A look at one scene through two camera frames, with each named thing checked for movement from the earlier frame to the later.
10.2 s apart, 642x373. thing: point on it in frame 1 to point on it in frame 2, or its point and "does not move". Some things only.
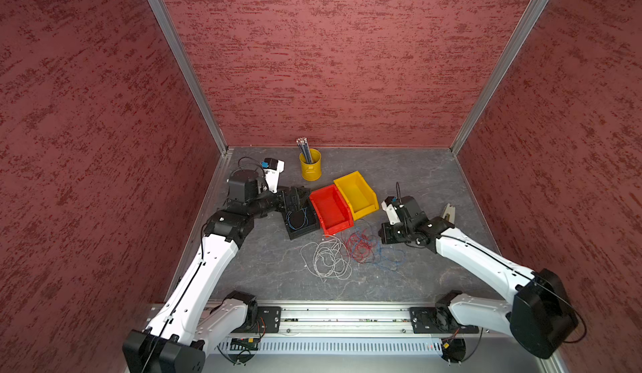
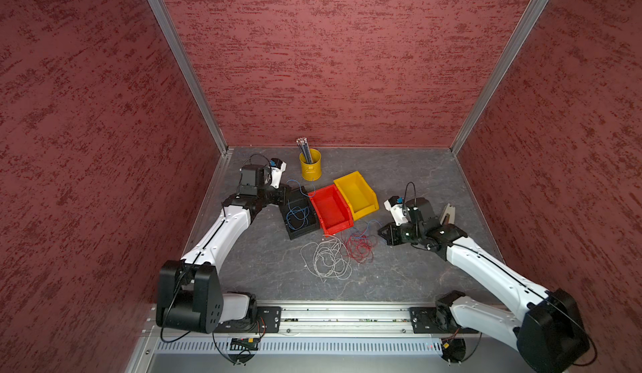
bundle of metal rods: (303, 144) does not move
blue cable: (366, 248) to (310, 196)
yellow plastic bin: (359, 195) does not move
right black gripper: (384, 233) does not move
